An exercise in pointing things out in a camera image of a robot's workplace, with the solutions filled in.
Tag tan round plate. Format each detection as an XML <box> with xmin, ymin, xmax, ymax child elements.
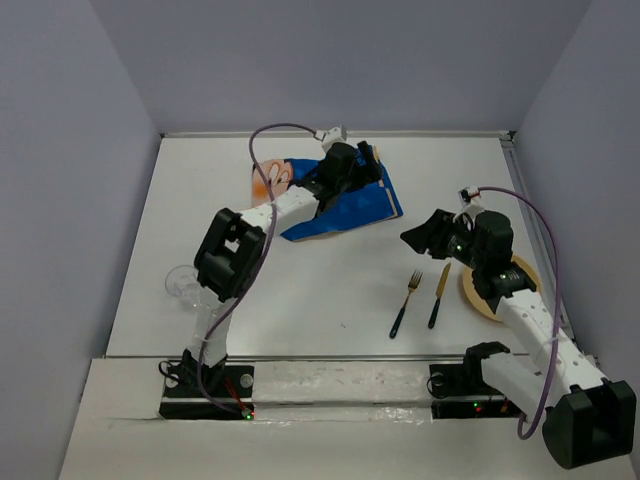
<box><xmin>461</xmin><ymin>255</ymin><xmax>542</xmax><ymax>323</ymax></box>

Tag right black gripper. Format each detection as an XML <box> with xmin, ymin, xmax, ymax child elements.
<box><xmin>398</xmin><ymin>208</ymin><xmax>485</xmax><ymax>270</ymax></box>

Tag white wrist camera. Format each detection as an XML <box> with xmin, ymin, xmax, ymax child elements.
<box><xmin>313</xmin><ymin>125</ymin><xmax>348</xmax><ymax>153</ymax></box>
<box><xmin>458</xmin><ymin>186</ymin><xmax>484</xmax><ymax>216</ymax></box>

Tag gold knife dark handle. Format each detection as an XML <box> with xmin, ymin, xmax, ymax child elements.
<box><xmin>427</xmin><ymin>263</ymin><xmax>451</xmax><ymax>329</ymax></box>

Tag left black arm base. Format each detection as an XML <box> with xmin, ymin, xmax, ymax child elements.
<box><xmin>158</xmin><ymin>360</ymin><xmax>255</xmax><ymax>421</ymax></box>

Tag blue cartoon placemat cloth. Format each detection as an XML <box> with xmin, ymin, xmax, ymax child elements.
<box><xmin>260</xmin><ymin>146</ymin><xmax>403</xmax><ymax>241</ymax></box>

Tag clear drinking glass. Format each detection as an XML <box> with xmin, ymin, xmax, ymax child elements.
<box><xmin>165</xmin><ymin>265</ymin><xmax>206</xmax><ymax>310</ymax></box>

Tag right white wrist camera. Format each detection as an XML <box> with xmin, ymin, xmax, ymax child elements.
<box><xmin>458</xmin><ymin>186</ymin><xmax>484</xmax><ymax>216</ymax></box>

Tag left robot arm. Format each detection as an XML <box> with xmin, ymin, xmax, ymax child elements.
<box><xmin>175</xmin><ymin>141</ymin><xmax>386</xmax><ymax>395</ymax></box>

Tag gold fork dark handle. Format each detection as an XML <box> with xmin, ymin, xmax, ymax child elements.
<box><xmin>389</xmin><ymin>270</ymin><xmax>423</xmax><ymax>339</ymax></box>

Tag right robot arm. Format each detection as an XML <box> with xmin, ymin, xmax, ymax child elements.
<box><xmin>400</xmin><ymin>209</ymin><xmax>637</xmax><ymax>469</ymax></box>

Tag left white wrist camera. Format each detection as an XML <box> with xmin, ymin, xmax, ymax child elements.
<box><xmin>313</xmin><ymin>125</ymin><xmax>348</xmax><ymax>153</ymax></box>

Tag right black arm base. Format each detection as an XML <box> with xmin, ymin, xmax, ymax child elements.
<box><xmin>426</xmin><ymin>363</ymin><xmax>521</xmax><ymax>420</ymax></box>

